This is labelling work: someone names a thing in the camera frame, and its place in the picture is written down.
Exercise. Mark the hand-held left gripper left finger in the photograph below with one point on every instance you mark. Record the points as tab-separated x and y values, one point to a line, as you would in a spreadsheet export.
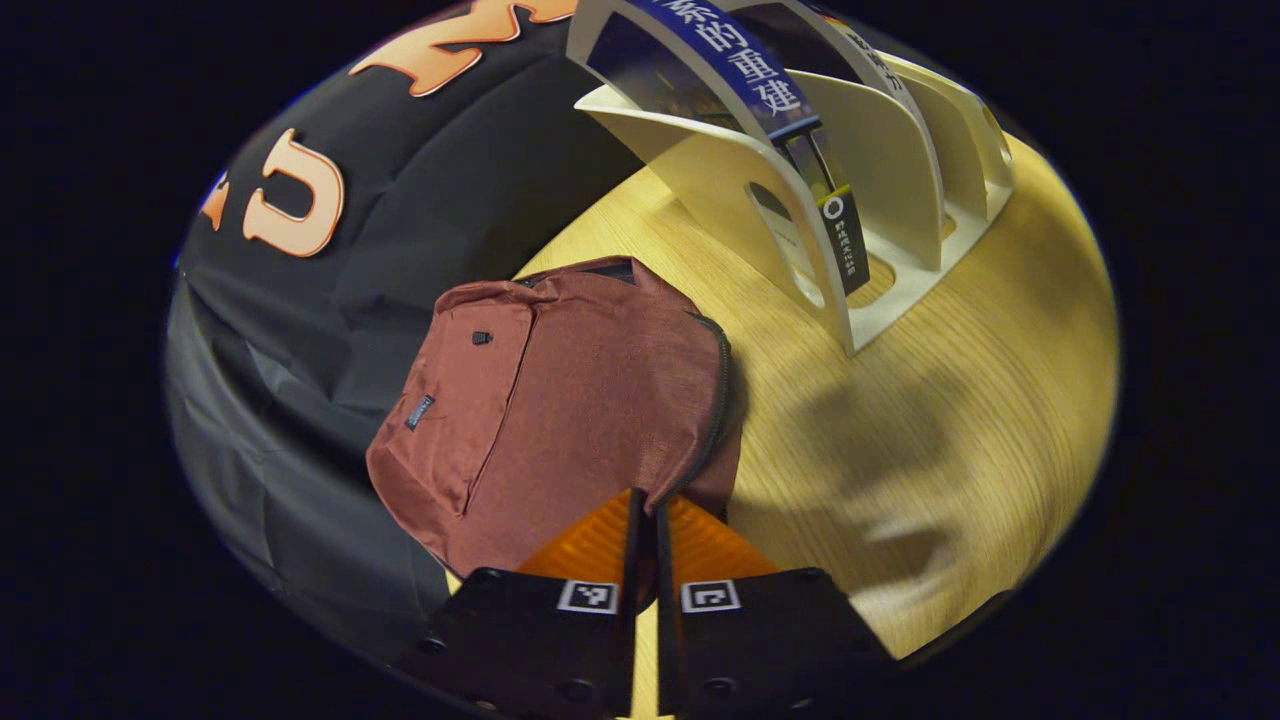
634	560

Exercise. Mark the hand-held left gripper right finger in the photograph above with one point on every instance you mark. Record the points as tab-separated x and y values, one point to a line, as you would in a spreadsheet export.
664	570

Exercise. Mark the maroon schoolbag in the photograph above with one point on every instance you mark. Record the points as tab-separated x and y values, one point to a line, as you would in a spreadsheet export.
580	400

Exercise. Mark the white bookshelf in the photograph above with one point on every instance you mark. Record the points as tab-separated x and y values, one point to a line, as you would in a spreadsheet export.
880	200

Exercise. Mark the blue cover book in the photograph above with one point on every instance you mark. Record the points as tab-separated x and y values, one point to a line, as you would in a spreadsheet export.
740	70

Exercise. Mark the white spine book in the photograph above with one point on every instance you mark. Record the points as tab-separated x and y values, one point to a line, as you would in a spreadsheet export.
860	45

